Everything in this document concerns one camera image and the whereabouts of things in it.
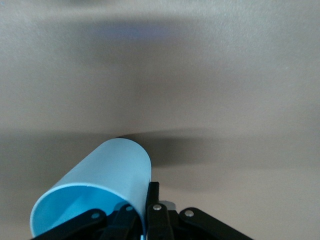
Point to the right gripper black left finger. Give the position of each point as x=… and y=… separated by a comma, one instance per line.
x=125, y=220

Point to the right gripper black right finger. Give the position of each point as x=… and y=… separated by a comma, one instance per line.
x=155, y=220

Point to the blue plastic cup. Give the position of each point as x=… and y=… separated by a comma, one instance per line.
x=112, y=170

